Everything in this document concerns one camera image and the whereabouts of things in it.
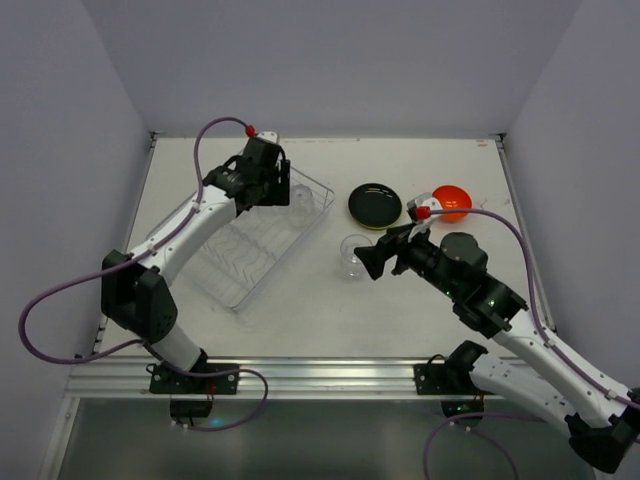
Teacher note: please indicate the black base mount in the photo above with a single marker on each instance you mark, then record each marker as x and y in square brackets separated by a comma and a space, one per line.
[449, 377]
[200, 380]

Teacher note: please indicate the clear dish rack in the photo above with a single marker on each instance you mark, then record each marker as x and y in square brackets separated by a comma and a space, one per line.
[236, 261]

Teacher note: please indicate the black round plate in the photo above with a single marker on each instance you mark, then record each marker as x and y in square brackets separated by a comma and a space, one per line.
[374, 204]

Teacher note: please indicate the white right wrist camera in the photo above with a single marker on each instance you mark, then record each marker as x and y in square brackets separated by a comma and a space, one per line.
[421, 211]

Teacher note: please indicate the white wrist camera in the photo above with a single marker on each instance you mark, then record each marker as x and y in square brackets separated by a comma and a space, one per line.
[269, 136]
[421, 211]

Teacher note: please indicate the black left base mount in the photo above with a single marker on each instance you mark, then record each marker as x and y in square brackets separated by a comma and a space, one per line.
[200, 380]

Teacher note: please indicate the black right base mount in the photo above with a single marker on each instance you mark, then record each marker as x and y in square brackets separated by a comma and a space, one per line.
[449, 377]

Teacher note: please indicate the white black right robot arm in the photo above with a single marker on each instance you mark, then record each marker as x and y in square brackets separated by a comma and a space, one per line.
[599, 415]

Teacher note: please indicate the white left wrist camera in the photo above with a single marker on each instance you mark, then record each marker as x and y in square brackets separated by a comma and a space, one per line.
[269, 136]

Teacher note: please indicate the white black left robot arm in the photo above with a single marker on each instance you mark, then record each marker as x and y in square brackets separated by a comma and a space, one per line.
[135, 289]

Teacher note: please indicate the clear glass cup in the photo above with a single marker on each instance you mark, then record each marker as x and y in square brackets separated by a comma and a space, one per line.
[352, 265]
[301, 205]

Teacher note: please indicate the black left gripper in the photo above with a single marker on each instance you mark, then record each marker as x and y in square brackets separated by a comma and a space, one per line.
[279, 182]

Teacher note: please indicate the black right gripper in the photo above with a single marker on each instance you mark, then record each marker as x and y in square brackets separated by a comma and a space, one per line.
[396, 254]

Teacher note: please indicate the aluminium front rail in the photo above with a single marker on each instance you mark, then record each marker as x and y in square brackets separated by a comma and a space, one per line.
[128, 377]

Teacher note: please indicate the green round plate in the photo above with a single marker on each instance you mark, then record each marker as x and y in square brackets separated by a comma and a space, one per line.
[375, 228]

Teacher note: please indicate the orange plastic bowl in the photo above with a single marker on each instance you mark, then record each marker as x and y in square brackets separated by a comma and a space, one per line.
[452, 197]

